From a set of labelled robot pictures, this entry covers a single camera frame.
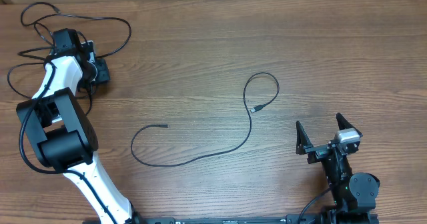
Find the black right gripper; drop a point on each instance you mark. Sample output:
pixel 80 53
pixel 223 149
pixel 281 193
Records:
pixel 318 152

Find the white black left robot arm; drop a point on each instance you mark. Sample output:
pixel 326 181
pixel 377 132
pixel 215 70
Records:
pixel 59 132

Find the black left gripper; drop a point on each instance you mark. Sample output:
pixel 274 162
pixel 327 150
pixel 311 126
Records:
pixel 104 74

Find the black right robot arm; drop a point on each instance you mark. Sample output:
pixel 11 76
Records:
pixel 354 194

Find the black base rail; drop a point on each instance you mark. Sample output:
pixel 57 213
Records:
pixel 288 219

